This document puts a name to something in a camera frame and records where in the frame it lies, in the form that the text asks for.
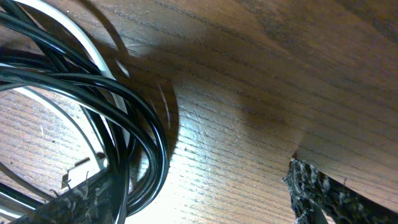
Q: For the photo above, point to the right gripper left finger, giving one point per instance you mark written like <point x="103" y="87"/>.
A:
<point x="92" y="201"/>

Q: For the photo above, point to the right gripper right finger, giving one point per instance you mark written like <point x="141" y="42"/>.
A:
<point x="315" y="195"/>

